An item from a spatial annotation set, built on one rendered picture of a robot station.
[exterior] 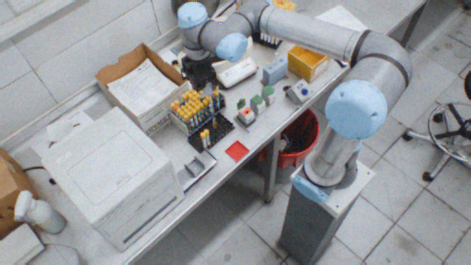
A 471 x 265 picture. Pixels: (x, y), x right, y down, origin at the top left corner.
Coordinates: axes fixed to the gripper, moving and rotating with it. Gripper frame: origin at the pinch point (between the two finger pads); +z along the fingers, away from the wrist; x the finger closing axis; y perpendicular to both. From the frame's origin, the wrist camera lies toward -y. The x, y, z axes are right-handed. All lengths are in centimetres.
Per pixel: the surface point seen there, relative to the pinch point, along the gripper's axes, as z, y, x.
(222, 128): 24.0, -2.3, 1.4
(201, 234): 113, 19, 0
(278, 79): 23.6, -35.0, 0.2
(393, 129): 113, -115, 33
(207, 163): 22.0, 12.4, 9.8
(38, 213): 10, 64, -8
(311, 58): 25, -55, 1
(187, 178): 22.0, 21.6, 9.5
